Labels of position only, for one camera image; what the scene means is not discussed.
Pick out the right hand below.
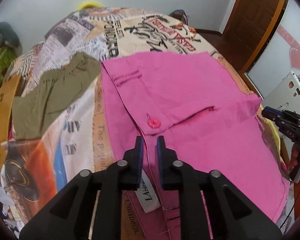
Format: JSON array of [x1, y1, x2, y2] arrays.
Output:
[[289, 143, 300, 170]]

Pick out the white wardrobe sliding door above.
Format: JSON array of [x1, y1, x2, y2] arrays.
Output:
[[248, 0, 300, 98]]

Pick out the newspaper print bed cover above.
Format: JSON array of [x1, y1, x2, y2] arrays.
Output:
[[0, 6, 288, 240]]

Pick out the bamboo lap desk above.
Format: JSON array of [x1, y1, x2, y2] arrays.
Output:
[[0, 74, 21, 171]]

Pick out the grey blue backpack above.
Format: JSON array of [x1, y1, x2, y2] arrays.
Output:
[[169, 9, 189, 25]]

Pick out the olive green shorts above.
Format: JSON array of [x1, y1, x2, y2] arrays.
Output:
[[12, 52, 101, 140]]

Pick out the pink pants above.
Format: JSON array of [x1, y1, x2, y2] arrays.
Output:
[[101, 51, 289, 239]]

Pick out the yellow curved foam headrest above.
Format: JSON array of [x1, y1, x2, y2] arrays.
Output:
[[77, 1, 102, 10]]

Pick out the white laptop with stickers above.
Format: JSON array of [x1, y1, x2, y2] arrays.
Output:
[[261, 71, 300, 114]]

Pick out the brown wooden door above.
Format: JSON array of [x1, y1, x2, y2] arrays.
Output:
[[224, 0, 280, 72]]

